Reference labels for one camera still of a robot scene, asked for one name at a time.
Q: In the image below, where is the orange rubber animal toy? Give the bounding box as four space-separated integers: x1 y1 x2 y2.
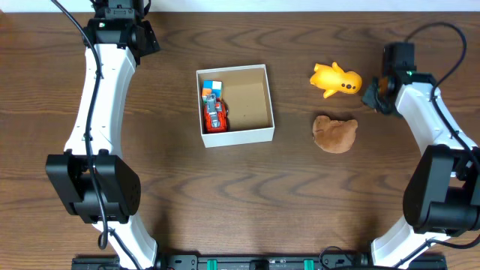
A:
310 62 362 98

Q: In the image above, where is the red toy truck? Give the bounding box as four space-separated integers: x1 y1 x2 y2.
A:
204 94 228 134

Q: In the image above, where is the multicolour puzzle cube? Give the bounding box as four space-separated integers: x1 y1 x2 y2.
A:
201 80 223 103

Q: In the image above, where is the black mounting rail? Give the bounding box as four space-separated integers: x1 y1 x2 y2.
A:
71 252 448 270

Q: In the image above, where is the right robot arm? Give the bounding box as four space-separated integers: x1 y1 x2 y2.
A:
362 42 479 269

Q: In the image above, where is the white cardboard box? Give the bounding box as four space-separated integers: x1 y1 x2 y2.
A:
196 64 275 148

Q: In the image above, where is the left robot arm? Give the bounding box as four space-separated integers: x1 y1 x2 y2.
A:
46 0 162 269

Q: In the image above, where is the brown plush toy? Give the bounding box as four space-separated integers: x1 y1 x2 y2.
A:
312 115 359 154

